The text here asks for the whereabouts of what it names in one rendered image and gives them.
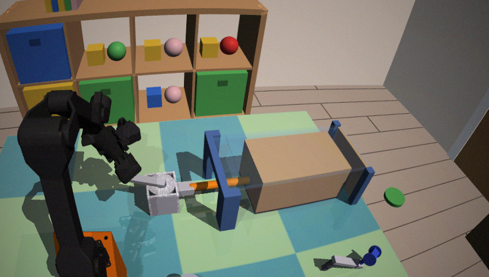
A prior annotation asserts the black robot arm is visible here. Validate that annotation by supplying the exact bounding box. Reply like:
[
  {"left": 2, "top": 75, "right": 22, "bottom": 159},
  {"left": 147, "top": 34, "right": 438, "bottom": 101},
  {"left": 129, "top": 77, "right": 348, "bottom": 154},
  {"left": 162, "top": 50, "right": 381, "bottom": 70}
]
[{"left": 17, "top": 90, "right": 141, "bottom": 277}]

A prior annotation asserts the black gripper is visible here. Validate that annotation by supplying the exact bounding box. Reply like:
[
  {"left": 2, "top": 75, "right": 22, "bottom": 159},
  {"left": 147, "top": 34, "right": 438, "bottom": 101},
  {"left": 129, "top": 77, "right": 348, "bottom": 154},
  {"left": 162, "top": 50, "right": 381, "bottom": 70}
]
[{"left": 96, "top": 126, "right": 142, "bottom": 184}]

